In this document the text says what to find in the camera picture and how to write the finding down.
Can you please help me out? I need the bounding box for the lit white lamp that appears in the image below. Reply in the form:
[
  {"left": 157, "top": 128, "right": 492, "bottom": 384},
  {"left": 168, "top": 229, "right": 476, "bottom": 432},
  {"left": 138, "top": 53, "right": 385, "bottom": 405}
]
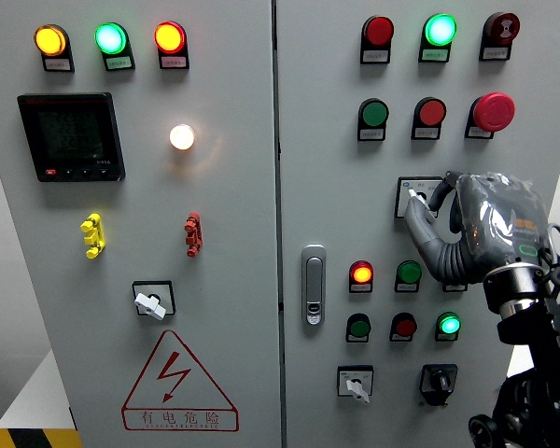
[{"left": 168, "top": 123, "right": 197, "bottom": 151}]

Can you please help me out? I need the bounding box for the small flat red button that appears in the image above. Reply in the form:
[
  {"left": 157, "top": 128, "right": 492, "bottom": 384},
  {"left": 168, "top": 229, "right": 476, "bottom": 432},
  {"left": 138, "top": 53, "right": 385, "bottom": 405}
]
[{"left": 390, "top": 312, "right": 418, "bottom": 338}]

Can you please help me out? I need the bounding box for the lit yellow round lamp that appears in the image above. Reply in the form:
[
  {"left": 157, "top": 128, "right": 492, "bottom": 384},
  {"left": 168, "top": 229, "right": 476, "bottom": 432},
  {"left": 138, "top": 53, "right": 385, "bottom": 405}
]
[{"left": 33, "top": 23, "right": 69, "bottom": 58}]

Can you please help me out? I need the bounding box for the label plate under red button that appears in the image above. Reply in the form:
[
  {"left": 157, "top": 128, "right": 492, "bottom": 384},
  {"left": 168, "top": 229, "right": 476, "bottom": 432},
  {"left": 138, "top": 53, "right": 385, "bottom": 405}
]
[{"left": 411, "top": 124, "right": 441, "bottom": 141}]

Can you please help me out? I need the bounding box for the silver door lock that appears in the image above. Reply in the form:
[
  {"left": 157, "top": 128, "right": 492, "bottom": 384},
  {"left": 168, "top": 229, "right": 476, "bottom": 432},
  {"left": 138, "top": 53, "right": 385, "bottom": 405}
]
[{"left": 301, "top": 244, "right": 328, "bottom": 327}]

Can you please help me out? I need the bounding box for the small domed green button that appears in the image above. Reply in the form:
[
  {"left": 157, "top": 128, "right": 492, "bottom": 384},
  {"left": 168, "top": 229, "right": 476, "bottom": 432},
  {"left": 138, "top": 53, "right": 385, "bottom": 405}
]
[{"left": 396, "top": 259, "right": 423, "bottom": 285}]

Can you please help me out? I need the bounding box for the label plate under buzzer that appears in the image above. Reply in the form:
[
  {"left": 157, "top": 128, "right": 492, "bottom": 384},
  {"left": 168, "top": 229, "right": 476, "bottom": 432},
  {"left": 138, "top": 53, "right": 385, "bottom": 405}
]
[{"left": 479, "top": 44, "right": 511, "bottom": 62}]

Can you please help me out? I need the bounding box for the small lit green lamp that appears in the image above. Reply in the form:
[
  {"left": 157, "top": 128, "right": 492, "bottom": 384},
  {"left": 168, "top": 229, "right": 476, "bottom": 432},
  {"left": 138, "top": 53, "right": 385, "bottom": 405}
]
[{"left": 436, "top": 312, "right": 462, "bottom": 337}]

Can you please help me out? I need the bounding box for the white-handle switch on black plate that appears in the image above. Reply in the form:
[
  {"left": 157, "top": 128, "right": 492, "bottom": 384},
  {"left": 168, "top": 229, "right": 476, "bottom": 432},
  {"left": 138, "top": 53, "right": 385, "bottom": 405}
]
[{"left": 131, "top": 279, "right": 176, "bottom": 321}]

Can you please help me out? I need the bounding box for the small lit red lamp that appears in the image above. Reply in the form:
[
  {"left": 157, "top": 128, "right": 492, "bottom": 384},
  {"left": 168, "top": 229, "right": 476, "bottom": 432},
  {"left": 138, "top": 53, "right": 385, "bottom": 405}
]
[{"left": 348, "top": 259, "right": 375, "bottom": 286}]

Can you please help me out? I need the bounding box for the large lit green lamp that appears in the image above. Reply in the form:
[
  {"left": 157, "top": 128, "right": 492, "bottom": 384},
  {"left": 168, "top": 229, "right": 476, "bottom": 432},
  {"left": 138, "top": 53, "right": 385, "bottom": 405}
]
[
  {"left": 423, "top": 13, "right": 458, "bottom": 48},
  {"left": 94, "top": 21, "right": 129, "bottom": 56}
]

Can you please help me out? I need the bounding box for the dark red buzzer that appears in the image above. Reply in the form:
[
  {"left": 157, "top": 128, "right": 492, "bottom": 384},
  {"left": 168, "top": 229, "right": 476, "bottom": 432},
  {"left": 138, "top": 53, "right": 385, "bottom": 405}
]
[{"left": 483, "top": 11, "right": 522, "bottom": 47}]

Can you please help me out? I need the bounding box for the black-handle turn switch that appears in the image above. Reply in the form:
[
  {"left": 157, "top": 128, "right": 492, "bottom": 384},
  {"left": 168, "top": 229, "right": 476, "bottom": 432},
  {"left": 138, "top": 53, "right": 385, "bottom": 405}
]
[{"left": 418, "top": 363, "right": 459, "bottom": 407}]

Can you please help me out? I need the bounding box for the small yellow handle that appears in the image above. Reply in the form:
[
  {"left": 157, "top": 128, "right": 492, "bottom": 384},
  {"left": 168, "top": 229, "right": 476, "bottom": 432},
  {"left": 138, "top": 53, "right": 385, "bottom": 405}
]
[{"left": 79, "top": 213, "right": 105, "bottom": 259}]

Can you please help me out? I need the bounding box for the label plate under red-orange lamp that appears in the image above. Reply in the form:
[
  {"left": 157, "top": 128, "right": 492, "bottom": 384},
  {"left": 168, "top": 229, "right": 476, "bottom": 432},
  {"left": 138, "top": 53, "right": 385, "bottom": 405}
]
[{"left": 158, "top": 54, "right": 190, "bottom": 71}]

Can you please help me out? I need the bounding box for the large red push button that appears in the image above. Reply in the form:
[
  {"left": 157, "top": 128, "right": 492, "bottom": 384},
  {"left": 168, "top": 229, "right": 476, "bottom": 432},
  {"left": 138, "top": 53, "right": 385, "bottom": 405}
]
[{"left": 413, "top": 96, "right": 448, "bottom": 127}]

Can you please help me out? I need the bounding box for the large unlit red lamp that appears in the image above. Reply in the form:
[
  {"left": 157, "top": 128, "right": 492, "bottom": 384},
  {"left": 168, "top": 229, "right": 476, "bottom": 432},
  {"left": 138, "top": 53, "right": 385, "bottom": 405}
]
[{"left": 361, "top": 15, "right": 396, "bottom": 48}]

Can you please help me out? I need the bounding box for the large red stop button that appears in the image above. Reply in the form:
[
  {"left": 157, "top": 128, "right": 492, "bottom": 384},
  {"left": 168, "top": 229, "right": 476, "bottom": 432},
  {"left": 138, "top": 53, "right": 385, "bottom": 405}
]
[{"left": 470, "top": 91, "right": 517, "bottom": 133}]

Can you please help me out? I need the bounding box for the red warning triangle sign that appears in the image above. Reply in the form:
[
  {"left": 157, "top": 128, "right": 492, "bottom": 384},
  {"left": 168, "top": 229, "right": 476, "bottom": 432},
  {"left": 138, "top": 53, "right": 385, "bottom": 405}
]
[{"left": 120, "top": 329, "right": 240, "bottom": 432}]

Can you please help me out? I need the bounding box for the grey cabinet door with lock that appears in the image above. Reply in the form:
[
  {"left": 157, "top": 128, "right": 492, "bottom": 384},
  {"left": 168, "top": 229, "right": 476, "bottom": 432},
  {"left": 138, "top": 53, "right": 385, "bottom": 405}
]
[{"left": 273, "top": 0, "right": 560, "bottom": 448}]

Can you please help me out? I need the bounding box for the label plate under red lamp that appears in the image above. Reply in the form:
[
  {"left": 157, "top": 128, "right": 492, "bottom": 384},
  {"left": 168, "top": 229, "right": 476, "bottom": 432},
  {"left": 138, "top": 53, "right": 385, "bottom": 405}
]
[{"left": 359, "top": 46, "right": 392, "bottom": 65}]

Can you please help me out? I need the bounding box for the black yellow striped tape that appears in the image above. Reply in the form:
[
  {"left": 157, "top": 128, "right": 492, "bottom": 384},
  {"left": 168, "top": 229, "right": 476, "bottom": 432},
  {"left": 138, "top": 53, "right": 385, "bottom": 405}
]
[{"left": 0, "top": 427, "right": 83, "bottom": 448}]

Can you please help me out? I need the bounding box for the small flat green button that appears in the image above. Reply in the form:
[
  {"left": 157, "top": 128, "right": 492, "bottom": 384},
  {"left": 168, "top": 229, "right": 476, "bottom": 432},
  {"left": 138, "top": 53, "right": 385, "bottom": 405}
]
[{"left": 345, "top": 313, "right": 372, "bottom": 339}]

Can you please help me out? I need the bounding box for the small white-handle grey plate switch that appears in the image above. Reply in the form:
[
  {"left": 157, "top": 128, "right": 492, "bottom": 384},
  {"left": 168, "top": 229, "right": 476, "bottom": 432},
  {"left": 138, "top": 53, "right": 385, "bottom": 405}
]
[{"left": 336, "top": 364, "right": 375, "bottom": 405}]

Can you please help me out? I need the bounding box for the small red handle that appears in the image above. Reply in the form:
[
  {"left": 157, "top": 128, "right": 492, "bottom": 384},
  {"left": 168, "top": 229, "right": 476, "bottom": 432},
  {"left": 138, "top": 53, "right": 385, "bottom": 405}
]
[{"left": 183, "top": 212, "right": 203, "bottom": 259}]

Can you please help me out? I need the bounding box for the large green push button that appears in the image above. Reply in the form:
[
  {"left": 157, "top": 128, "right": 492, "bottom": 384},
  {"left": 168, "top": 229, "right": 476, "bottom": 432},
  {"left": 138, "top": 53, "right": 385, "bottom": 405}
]
[{"left": 357, "top": 98, "right": 390, "bottom": 129}]

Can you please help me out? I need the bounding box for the label plate under yellow lamp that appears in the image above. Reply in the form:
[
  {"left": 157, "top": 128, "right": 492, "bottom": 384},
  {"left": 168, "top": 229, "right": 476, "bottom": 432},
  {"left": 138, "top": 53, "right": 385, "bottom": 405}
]
[{"left": 42, "top": 55, "right": 76, "bottom": 74}]

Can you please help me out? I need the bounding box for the lit red-orange round lamp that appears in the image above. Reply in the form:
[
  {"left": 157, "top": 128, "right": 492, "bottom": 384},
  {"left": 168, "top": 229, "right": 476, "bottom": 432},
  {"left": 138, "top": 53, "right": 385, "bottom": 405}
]
[{"left": 153, "top": 21, "right": 188, "bottom": 56}]

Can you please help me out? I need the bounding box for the black display meter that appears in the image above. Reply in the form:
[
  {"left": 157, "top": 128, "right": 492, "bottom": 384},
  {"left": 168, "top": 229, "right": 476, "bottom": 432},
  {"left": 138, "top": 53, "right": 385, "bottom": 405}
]
[{"left": 17, "top": 91, "right": 126, "bottom": 183}]

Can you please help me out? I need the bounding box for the grey cabinet door with display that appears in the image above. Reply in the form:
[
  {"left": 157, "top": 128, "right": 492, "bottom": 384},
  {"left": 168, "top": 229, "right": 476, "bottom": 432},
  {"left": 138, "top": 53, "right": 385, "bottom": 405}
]
[{"left": 0, "top": 0, "right": 282, "bottom": 448}]

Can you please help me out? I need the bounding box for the large white-handle grey plate switch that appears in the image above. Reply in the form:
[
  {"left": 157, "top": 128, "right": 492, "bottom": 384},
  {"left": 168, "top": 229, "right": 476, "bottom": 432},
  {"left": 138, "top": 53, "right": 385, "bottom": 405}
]
[{"left": 394, "top": 175, "right": 447, "bottom": 220}]

